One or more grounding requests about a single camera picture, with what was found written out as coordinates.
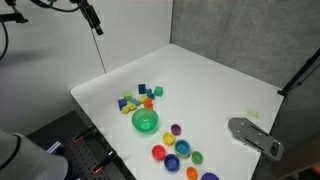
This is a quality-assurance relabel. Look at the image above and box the light green block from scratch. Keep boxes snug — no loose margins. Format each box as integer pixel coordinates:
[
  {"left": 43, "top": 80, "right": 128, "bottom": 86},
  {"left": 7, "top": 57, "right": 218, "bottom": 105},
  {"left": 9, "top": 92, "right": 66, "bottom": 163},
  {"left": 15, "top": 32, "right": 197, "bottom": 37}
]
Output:
[{"left": 122, "top": 91, "right": 134, "bottom": 101}]

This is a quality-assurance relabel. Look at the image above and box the green plastic bowl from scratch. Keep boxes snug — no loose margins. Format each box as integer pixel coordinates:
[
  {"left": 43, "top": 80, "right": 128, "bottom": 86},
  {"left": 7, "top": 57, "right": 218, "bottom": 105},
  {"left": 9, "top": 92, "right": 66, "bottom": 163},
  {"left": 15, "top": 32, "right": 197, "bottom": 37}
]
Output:
[{"left": 131, "top": 107, "right": 160, "bottom": 135}]

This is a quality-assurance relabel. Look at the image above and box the orange toy figure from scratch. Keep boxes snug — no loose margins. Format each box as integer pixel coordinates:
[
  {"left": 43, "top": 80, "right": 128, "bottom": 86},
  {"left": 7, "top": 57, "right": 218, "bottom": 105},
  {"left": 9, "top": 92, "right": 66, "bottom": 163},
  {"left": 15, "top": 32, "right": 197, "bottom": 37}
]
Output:
[{"left": 143, "top": 97, "right": 155, "bottom": 110}]

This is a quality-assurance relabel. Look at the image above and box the small orange cup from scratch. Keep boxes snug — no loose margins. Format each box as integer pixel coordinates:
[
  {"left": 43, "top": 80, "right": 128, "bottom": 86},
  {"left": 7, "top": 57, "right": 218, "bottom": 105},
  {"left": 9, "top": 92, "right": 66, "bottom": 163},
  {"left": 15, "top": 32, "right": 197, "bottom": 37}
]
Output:
[{"left": 185, "top": 166, "right": 199, "bottom": 180}]

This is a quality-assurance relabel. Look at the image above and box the small purple cup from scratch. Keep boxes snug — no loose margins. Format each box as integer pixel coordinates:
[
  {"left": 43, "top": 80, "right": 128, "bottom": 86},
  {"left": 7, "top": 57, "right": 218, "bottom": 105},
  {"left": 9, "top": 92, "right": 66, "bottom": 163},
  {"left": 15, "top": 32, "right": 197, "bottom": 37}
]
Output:
[{"left": 170, "top": 123, "right": 182, "bottom": 136}]

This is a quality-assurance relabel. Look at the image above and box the small yellow cup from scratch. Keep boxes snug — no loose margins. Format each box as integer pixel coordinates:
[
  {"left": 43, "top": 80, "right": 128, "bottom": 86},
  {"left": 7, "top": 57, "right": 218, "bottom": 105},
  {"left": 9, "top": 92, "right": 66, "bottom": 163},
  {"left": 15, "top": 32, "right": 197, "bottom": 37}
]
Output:
[{"left": 162, "top": 132, "right": 176, "bottom": 146}]

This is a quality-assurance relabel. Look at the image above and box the black camera cable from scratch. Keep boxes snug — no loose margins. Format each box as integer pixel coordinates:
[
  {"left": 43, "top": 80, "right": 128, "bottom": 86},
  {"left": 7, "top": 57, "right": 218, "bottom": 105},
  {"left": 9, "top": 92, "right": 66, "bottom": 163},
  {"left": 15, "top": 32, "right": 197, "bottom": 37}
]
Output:
[{"left": 90, "top": 24, "right": 108, "bottom": 74}]

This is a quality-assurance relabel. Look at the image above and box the small green cup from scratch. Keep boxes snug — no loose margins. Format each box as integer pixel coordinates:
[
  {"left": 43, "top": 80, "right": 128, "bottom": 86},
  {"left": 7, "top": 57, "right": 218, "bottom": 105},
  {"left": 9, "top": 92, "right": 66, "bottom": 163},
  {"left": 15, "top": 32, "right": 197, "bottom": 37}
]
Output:
[{"left": 191, "top": 150, "right": 204, "bottom": 165}]

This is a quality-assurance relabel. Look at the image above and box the black mounting bracket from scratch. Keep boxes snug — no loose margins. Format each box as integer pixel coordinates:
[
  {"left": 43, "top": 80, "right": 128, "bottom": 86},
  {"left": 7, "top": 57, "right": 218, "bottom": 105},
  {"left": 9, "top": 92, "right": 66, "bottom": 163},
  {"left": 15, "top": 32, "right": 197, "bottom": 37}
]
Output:
[{"left": 0, "top": 0, "right": 30, "bottom": 25}]

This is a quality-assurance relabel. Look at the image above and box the violet scalloped cup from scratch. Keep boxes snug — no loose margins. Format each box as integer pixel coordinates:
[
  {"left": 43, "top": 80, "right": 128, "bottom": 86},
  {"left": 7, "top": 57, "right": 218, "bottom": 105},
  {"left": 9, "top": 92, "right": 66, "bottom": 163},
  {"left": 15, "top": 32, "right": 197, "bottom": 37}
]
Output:
[{"left": 200, "top": 172, "right": 220, "bottom": 180}]

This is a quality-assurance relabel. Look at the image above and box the blue rectangular block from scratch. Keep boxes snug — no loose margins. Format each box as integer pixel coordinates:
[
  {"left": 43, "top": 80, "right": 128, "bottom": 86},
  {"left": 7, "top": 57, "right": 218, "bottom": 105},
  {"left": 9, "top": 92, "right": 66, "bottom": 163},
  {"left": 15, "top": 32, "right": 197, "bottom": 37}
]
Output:
[{"left": 117, "top": 98, "right": 128, "bottom": 111}]

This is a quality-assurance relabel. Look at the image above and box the teal toy figure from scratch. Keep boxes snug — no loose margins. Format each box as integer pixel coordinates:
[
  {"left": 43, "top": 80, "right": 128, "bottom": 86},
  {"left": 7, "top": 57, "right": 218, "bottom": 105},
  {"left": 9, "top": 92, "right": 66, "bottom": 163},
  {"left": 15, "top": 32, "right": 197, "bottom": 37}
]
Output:
[{"left": 145, "top": 88, "right": 156, "bottom": 100}]

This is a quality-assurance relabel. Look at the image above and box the green cube block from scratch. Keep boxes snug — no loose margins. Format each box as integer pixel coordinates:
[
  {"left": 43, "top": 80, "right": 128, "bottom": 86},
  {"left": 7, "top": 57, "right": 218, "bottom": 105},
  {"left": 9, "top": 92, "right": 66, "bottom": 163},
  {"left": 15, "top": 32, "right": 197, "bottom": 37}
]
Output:
[{"left": 153, "top": 85, "right": 165, "bottom": 98}]

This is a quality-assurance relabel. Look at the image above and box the small blue cup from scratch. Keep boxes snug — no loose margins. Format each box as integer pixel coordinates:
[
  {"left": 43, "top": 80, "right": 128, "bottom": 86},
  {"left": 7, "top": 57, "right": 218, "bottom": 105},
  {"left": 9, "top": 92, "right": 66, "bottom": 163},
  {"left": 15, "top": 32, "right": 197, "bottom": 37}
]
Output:
[{"left": 163, "top": 153, "right": 181, "bottom": 173}]

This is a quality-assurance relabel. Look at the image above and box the pale yellow tape piece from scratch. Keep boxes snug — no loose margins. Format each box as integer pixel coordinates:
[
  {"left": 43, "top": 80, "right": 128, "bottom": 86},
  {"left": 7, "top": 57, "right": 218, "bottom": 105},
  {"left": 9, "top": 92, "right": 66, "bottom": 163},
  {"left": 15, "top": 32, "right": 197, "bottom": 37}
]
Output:
[{"left": 246, "top": 108, "right": 260, "bottom": 119}]

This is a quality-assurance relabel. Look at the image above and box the black orange clamp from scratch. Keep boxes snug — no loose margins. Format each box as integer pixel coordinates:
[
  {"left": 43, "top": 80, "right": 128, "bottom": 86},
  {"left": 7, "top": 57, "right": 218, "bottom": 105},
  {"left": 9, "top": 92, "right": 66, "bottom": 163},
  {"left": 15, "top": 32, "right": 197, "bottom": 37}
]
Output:
[
  {"left": 72, "top": 124, "right": 98, "bottom": 144},
  {"left": 91, "top": 150, "right": 118, "bottom": 175}
]

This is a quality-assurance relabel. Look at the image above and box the dark blue cube block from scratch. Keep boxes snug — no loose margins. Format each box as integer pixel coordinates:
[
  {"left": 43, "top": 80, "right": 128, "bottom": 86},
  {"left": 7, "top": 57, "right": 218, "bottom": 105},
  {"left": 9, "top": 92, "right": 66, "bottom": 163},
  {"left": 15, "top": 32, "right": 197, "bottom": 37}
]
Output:
[{"left": 137, "top": 83, "right": 147, "bottom": 95}]

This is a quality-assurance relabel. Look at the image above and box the black perforated base board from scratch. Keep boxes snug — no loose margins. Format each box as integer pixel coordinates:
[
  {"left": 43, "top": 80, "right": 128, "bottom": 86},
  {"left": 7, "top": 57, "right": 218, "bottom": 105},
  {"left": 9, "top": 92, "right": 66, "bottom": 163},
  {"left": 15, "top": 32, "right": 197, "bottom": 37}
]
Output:
[{"left": 26, "top": 110, "right": 137, "bottom": 180}]

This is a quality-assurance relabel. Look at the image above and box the yellow bear toy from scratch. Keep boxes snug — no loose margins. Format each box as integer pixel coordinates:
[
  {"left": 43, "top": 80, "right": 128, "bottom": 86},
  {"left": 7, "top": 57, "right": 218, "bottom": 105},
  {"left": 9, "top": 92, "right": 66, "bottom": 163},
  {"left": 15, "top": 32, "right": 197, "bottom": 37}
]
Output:
[{"left": 121, "top": 102, "right": 138, "bottom": 115}]

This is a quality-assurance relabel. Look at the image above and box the small red cup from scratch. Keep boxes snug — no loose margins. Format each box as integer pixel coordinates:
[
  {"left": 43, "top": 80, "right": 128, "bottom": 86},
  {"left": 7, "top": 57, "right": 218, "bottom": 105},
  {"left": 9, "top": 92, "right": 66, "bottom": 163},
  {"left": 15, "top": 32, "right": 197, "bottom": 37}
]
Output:
[{"left": 151, "top": 144, "right": 167, "bottom": 161}]

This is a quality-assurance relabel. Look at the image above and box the grey metal plate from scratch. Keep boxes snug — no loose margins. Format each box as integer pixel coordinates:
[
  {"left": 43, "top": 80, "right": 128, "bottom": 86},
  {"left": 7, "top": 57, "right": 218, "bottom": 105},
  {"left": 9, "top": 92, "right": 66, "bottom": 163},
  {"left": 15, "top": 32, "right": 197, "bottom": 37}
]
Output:
[{"left": 227, "top": 117, "right": 285, "bottom": 162}]

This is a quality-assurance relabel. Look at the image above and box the black tripod pole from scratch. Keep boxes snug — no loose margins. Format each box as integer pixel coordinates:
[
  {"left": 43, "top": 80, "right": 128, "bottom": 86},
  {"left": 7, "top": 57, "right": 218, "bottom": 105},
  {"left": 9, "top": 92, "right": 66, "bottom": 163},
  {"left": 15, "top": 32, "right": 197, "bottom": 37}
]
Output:
[{"left": 277, "top": 47, "right": 320, "bottom": 98}]

